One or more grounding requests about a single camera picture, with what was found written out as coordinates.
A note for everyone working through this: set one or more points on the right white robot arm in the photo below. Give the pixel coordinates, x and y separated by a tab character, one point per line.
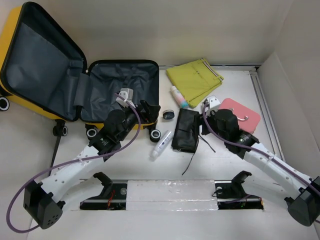
291	189

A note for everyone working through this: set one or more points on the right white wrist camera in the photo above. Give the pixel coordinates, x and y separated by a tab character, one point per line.
212	103

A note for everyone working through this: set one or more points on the aluminium frame rail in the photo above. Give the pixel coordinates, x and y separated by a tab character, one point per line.
265	113

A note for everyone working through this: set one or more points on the white pink bottle teal cap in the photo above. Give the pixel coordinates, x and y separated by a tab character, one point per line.
178	97

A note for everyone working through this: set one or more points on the pink case with metal handle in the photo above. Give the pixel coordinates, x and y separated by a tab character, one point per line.
248	119

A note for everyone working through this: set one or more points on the yellow hard-shell suitcase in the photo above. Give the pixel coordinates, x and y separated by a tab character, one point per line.
44	70

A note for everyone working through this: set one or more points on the yellow-green shirt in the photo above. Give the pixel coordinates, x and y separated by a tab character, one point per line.
195	80

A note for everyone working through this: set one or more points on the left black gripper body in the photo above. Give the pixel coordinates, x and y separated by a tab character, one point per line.
144	117

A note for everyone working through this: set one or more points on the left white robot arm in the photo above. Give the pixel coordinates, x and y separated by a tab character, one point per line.
46	200

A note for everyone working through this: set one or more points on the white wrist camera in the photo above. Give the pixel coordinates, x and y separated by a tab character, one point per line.
212	103
125	97

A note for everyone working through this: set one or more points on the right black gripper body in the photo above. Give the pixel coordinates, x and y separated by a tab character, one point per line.
211	120

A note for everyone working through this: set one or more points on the small black round jar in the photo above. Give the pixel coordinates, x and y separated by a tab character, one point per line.
168	115

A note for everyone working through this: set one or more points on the black pouch with strings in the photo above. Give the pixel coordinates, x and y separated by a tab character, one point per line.
187	134

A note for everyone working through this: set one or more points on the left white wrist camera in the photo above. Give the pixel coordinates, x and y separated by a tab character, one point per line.
125	97

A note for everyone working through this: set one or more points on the white tube with blue logo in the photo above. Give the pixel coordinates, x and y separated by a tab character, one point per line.
162	144

